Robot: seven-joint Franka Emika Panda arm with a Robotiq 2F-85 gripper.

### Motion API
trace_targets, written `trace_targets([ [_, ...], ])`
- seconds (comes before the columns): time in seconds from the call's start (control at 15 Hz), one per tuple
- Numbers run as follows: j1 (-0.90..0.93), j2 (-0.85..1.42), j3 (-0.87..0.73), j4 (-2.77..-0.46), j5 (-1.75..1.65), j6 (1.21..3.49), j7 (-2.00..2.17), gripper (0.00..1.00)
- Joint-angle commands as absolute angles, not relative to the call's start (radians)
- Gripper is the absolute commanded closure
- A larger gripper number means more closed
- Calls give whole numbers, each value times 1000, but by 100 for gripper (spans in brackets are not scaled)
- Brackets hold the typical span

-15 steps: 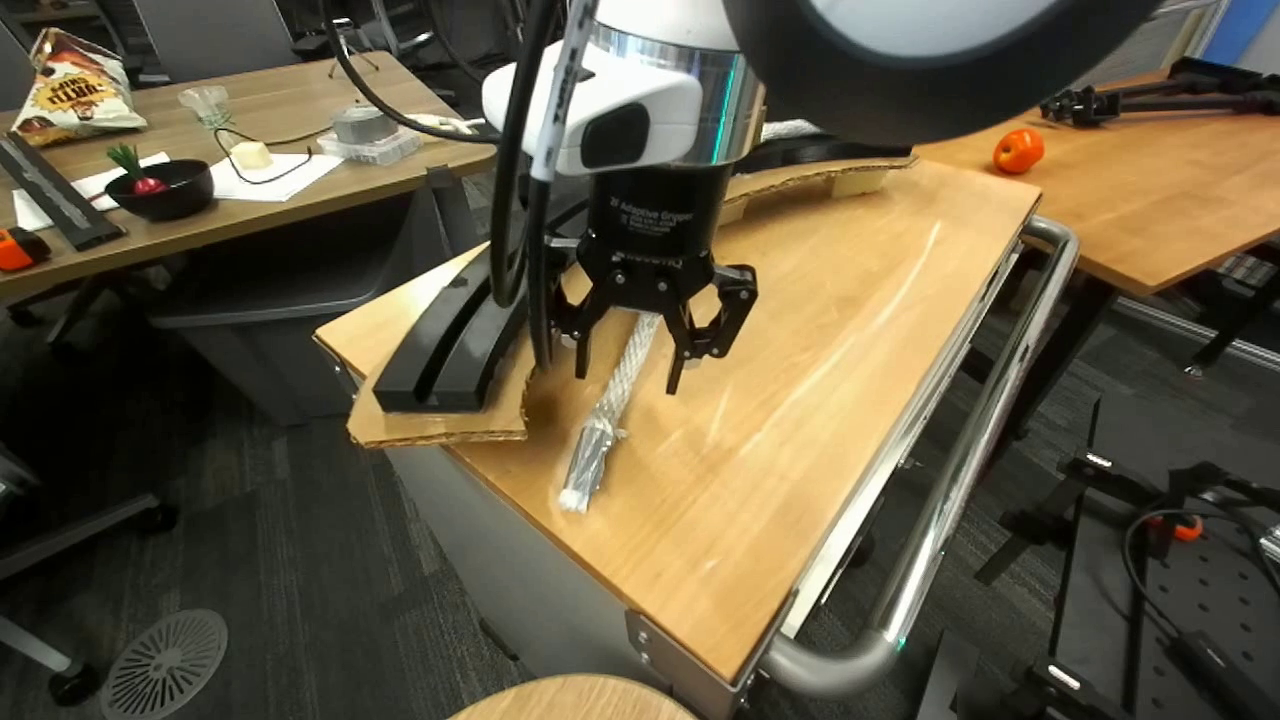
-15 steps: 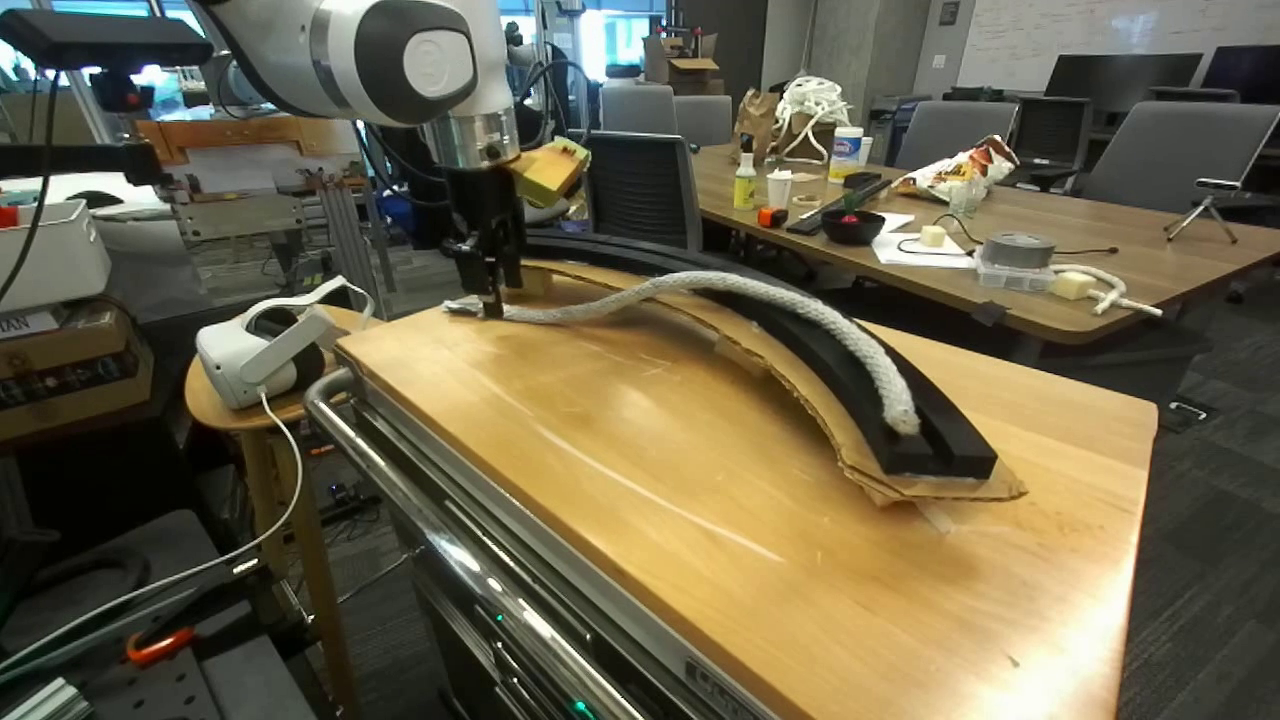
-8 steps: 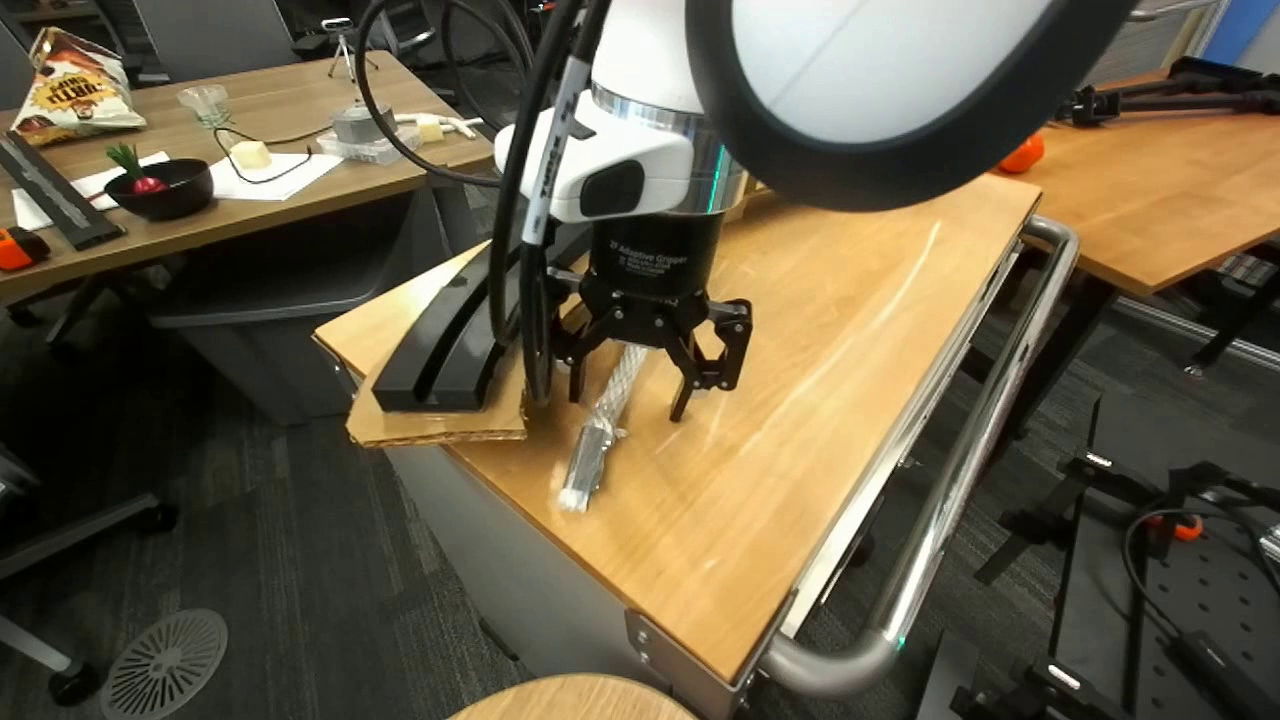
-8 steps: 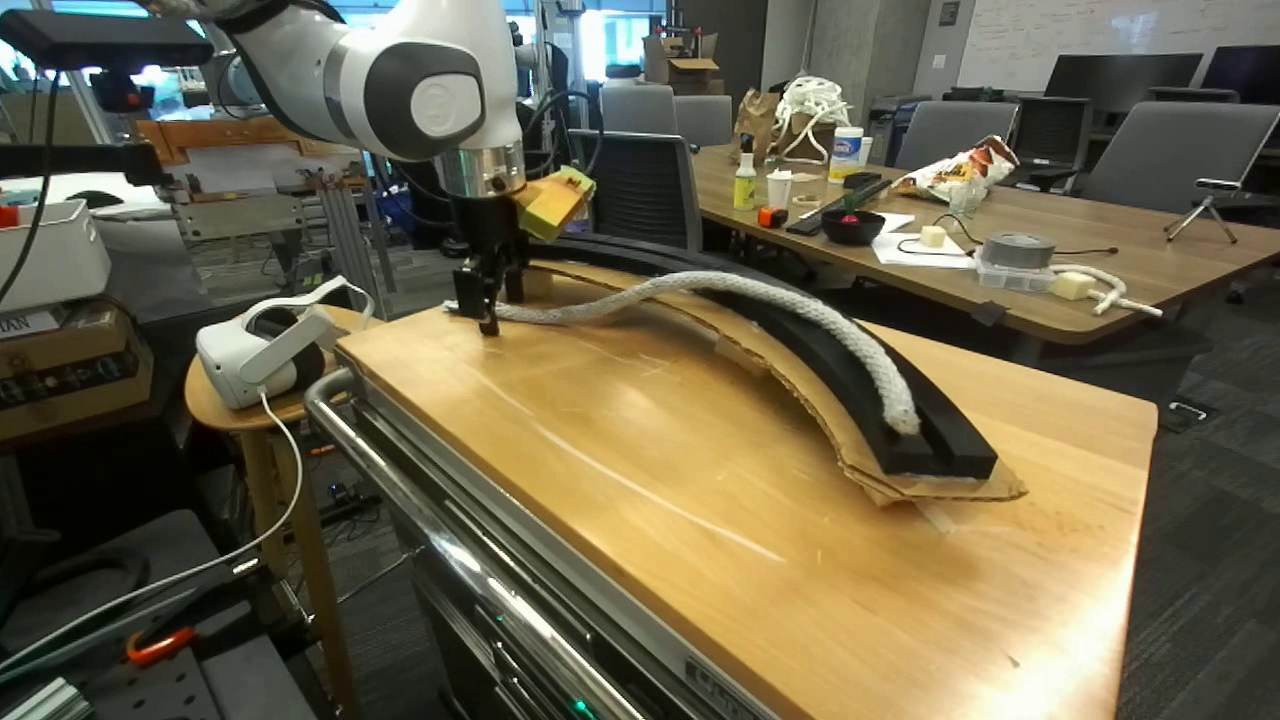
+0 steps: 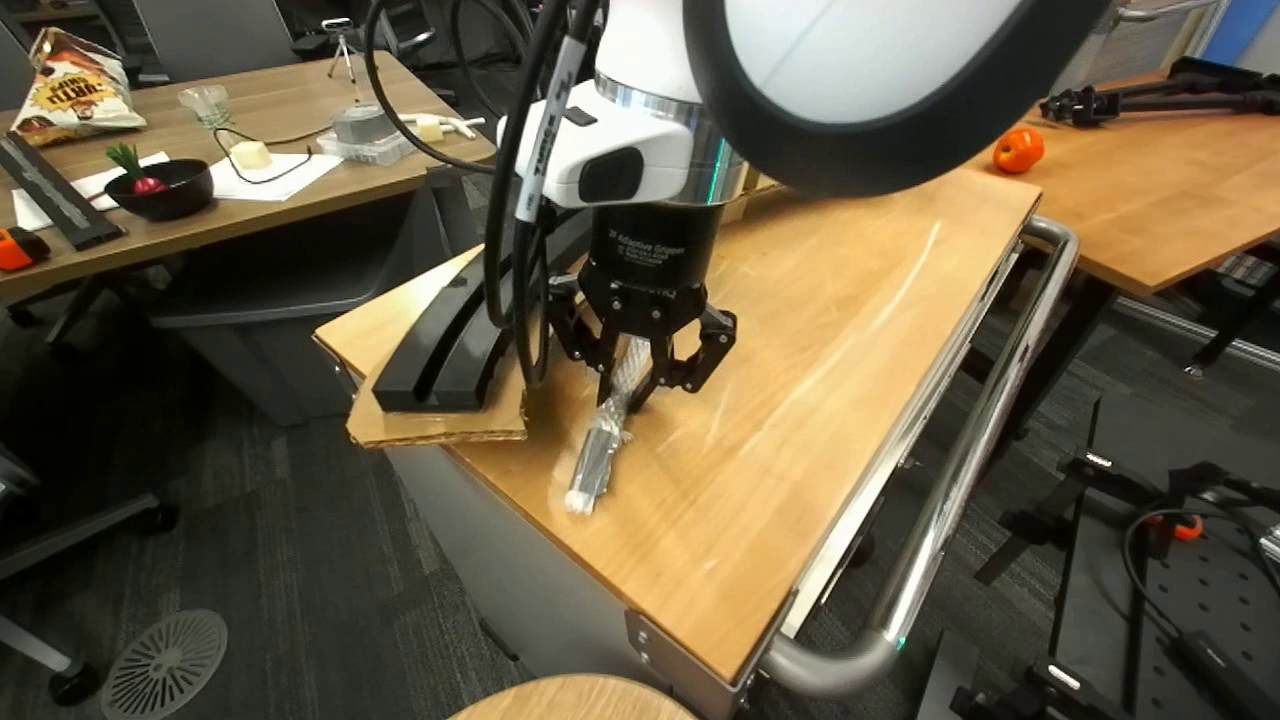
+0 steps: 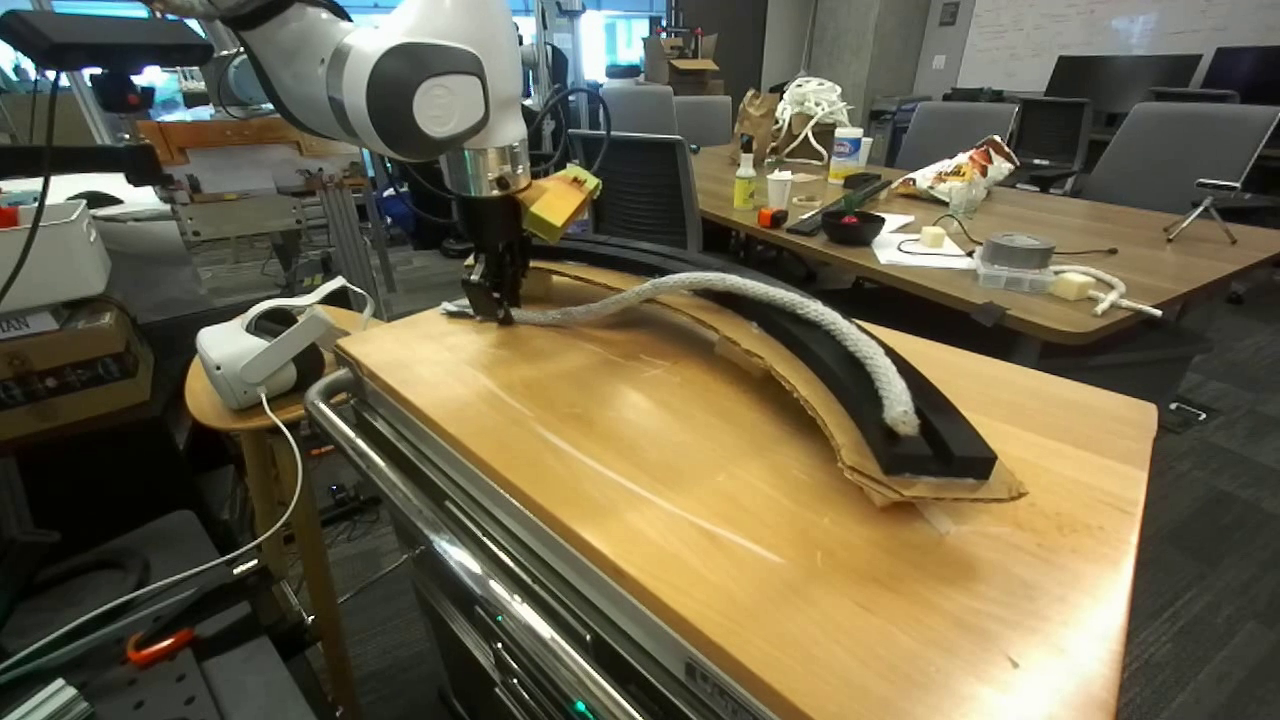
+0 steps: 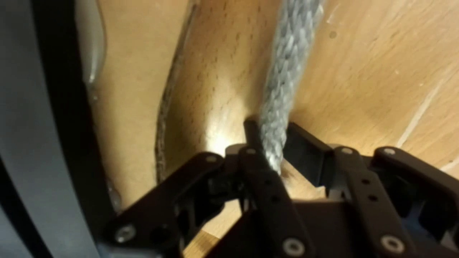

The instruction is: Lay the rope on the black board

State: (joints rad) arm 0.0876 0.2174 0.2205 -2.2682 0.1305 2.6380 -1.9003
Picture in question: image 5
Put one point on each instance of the long wooden office desk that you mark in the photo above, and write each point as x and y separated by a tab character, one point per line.
161	239

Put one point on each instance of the round wooden stool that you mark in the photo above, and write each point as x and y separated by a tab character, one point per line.
572	703

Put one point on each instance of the orange round object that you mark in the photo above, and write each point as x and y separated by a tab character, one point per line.
8	249

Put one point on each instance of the black floor stand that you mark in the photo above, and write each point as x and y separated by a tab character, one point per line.
1086	465

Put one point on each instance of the black long flat bar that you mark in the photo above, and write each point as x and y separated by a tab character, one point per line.
55	194

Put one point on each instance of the office chair base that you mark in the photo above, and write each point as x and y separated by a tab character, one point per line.
92	520

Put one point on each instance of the grey office chair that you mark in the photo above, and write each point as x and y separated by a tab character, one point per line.
213	35

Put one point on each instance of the grey desk pedestal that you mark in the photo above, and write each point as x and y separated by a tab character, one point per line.
264	346

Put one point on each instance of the wooden desk black legs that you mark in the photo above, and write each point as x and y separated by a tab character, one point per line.
1163	202

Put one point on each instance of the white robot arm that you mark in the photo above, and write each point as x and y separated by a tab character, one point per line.
865	65

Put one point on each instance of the wood topped metal cart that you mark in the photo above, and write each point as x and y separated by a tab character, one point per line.
532	587

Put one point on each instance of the black curved grooved board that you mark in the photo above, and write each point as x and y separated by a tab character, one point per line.
442	354

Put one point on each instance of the clear plastic wrap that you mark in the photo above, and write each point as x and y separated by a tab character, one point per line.
203	105

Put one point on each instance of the cream round object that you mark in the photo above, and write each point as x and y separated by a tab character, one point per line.
250	152

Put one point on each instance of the small tabletop tripod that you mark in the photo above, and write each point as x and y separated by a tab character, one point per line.
345	53

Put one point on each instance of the black bowl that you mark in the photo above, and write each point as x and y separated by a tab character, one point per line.
183	189

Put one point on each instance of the grey round floor disc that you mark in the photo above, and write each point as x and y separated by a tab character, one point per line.
161	666

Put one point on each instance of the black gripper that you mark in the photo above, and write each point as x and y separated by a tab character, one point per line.
654	260

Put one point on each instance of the grey tape roll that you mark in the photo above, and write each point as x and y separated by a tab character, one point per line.
360	130

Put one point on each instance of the black perforated breadboard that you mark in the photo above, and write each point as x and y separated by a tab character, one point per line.
1201	587

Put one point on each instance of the blue board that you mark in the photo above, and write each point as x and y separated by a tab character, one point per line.
1246	27

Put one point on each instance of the red toy vegetable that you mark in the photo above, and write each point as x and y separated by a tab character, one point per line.
145	186

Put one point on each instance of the black folded tripod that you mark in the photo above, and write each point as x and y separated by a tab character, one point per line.
1086	101

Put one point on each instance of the white paper sheet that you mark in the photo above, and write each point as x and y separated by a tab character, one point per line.
285	182

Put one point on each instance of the snack chip bag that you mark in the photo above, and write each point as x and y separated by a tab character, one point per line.
75	93

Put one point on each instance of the orange fruit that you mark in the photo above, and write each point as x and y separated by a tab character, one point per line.
1023	152

